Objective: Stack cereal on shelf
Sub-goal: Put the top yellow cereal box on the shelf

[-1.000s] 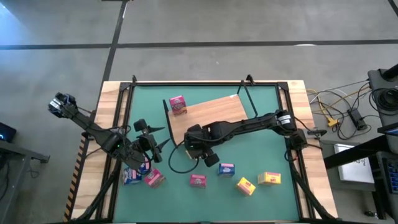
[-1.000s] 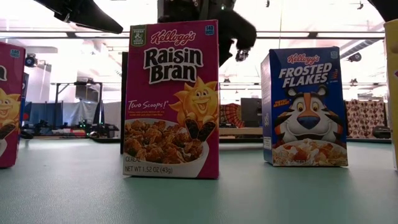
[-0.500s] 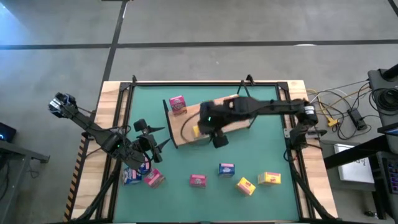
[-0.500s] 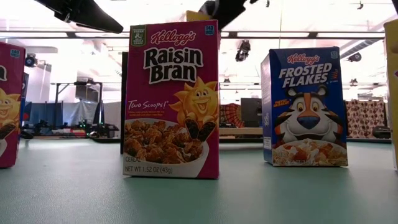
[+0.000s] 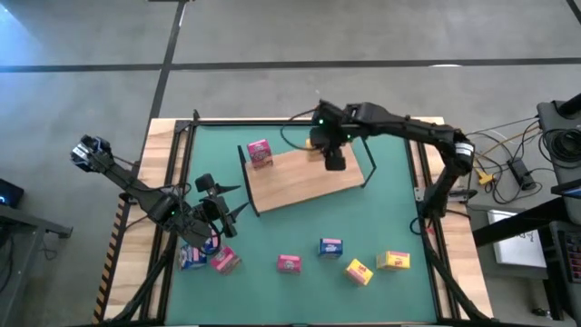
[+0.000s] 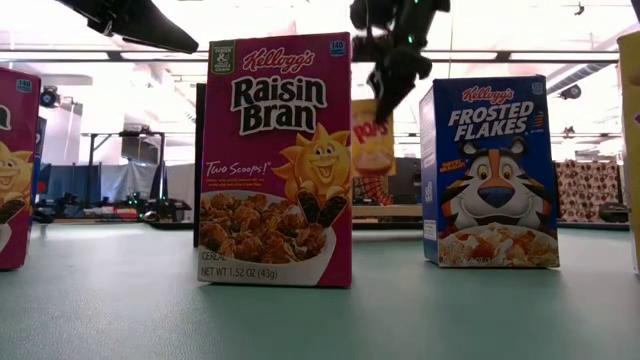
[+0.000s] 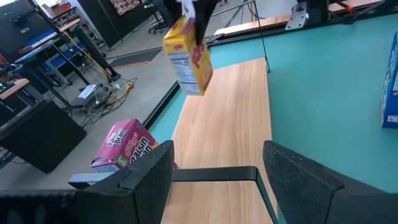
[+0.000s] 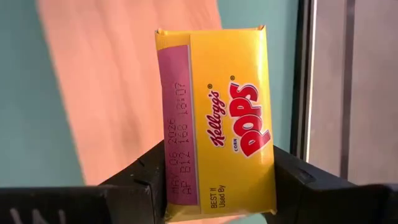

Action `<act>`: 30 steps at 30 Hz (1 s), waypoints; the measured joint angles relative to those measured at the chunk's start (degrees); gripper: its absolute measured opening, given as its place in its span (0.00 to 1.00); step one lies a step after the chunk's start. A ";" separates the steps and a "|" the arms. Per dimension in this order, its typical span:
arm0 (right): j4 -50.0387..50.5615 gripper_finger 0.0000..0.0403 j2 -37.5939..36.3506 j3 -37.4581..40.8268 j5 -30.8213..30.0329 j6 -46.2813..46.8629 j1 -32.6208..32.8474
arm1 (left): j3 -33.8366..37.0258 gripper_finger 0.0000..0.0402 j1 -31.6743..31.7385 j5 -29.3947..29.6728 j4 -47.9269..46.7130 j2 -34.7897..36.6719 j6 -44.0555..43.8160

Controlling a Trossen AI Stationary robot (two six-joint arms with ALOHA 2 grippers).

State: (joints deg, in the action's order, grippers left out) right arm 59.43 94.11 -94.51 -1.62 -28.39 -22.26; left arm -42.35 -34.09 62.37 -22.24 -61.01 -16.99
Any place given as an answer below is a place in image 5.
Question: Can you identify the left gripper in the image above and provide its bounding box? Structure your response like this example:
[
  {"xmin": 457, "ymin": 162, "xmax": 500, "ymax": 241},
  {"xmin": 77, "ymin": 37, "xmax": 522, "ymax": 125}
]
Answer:
[{"xmin": 199, "ymin": 181, "xmax": 251, "ymax": 239}]

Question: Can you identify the black power adapter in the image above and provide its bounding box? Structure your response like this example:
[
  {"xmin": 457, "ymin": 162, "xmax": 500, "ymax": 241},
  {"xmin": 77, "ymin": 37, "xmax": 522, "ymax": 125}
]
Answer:
[{"xmin": 507, "ymin": 157, "xmax": 537, "ymax": 191}]

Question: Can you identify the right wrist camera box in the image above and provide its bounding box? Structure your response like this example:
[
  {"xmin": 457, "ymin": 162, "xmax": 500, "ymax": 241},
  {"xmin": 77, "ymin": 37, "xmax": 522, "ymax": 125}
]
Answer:
[{"xmin": 324, "ymin": 145, "xmax": 347, "ymax": 173}]

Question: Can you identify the black cable coil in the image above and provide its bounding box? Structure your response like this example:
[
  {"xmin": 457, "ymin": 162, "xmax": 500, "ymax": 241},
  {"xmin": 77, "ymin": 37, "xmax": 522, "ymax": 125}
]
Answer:
[{"xmin": 539, "ymin": 128, "xmax": 581, "ymax": 164}]

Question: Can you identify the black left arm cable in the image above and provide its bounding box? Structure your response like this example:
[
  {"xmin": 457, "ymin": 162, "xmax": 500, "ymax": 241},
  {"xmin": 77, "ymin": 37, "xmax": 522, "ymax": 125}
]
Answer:
[{"xmin": 198, "ymin": 225, "xmax": 224, "ymax": 255}]

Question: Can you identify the wooden shelf black wire frame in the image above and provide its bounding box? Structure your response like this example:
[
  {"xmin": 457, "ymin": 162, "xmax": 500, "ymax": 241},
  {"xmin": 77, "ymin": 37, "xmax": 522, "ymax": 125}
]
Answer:
[{"xmin": 236, "ymin": 135, "xmax": 378, "ymax": 218}]

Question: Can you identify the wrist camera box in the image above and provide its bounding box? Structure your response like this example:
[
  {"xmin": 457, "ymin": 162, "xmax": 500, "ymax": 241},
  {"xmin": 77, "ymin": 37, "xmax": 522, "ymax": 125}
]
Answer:
[
  {"xmin": 324, "ymin": 145, "xmax": 347, "ymax": 173},
  {"xmin": 194, "ymin": 173, "xmax": 217, "ymax": 194}
]

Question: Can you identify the grey cart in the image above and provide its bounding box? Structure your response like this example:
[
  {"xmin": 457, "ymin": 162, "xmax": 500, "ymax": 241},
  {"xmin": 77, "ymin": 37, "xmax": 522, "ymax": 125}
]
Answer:
[{"xmin": 537, "ymin": 99, "xmax": 581, "ymax": 192}]

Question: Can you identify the teal table mat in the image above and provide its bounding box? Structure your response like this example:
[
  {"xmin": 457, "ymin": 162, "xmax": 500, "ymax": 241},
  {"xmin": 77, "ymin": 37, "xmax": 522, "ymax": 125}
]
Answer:
[{"xmin": 165, "ymin": 123, "xmax": 439, "ymax": 324}]

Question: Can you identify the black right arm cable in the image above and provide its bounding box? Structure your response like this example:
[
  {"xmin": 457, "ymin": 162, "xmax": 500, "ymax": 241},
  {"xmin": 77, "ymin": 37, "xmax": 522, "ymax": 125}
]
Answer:
[{"xmin": 280, "ymin": 107, "xmax": 320, "ymax": 152}]

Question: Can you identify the grey desk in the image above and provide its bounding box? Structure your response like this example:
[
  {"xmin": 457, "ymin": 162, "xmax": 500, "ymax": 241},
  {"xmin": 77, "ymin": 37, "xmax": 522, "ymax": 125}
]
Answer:
[{"xmin": 0, "ymin": 203, "xmax": 74, "ymax": 319}]

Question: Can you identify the black frame strut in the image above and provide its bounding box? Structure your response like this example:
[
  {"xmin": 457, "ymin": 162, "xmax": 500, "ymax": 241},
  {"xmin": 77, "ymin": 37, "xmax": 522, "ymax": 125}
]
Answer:
[
  {"xmin": 108, "ymin": 235, "xmax": 178, "ymax": 324},
  {"xmin": 419, "ymin": 235, "xmax": 491, "ymax": 324}
]

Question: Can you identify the black computer blue light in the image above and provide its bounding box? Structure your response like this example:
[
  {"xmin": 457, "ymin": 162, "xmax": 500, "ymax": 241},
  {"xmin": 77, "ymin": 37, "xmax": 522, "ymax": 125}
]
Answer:
[{"xmin": 0, "ymin": 178, "xmax": 25, "ymax": 210}]

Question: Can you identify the Raisin Bran cereal box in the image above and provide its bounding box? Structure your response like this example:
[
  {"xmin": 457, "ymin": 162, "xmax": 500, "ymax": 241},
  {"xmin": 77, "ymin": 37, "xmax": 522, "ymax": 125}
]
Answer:
[
  {"xmin": 209, "ymin": 244, "xmax": 242, "ymax": 277},
  {"xmin": 276, "ymin": 253, "xmax": 303, "ymax": 275},
  {"xmin": 246, "ymin": 138, "xmax": 274, "ymax": 170}
]

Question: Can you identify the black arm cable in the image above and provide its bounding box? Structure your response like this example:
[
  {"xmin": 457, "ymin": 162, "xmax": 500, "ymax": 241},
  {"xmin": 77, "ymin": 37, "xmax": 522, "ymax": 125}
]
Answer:
[
  {"xmin": 280, "ymin": 107, "xmax": 320, "ymax": 152},
  {"xmin": 198, "ymin": 225, "xmax": 224, "ymax": 255}
]

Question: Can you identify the white board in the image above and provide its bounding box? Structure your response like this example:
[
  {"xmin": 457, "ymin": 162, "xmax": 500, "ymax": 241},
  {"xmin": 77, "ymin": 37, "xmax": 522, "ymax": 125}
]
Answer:
[{"xmin": 487, "ymin": 209, "xmax": 548, "ymax": 269}]

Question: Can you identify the black beam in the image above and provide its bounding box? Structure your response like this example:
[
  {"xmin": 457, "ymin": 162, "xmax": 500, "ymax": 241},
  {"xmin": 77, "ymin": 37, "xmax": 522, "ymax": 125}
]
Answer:
[{"xmin": 471, "ymin": 197, "xmax": 581, "ymax": 249}]

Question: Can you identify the yellow black hazard tape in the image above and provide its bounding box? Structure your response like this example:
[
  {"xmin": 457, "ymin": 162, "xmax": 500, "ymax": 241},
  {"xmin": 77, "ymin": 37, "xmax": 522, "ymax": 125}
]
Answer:
[{"xmin": 93, "ymin": 199, "xmax": 131, "ymax": 324}]

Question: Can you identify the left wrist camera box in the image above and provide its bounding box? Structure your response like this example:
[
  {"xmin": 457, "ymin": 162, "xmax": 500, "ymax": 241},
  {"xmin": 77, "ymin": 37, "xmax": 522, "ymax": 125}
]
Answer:
[{"xmin": 194, "ymin": 173, "xmax": 217, "ymax": 194}]

